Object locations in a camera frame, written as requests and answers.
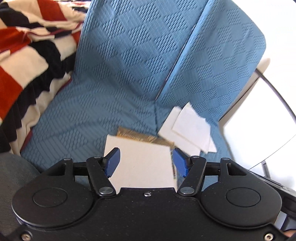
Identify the photo cover notebook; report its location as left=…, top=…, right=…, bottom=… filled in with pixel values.
left=103, top=136, right=178, bottom=193

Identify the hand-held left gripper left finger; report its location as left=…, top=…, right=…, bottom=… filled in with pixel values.
left=39, top=147, right=121, bottom=198

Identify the brown gold book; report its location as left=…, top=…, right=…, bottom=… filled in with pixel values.
left=117, top=127, right=174, bottom=148

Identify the grey curved metal rail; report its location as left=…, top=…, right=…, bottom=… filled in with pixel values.
left=255, top=68, right=295, bottom=121

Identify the red black white striped blanket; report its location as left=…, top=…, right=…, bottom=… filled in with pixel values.
left=0, top=0, right=86, bottom=154

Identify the white paper sheet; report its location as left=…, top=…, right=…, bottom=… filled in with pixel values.
left=171, top=102, right=217, bottom=154

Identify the person's leg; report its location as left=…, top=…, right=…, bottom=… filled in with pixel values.
left=0, top=153, right=41, bottom=234

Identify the blue textured sofa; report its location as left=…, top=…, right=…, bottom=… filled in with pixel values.
left=21, top=0, right=265, bottom=184

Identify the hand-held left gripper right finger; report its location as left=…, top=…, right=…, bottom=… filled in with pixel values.
left=173, top=147, right=252, bottom=197

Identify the white paper booklet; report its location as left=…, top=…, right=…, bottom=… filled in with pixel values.
left=158, top=107, right=201, bottom=156

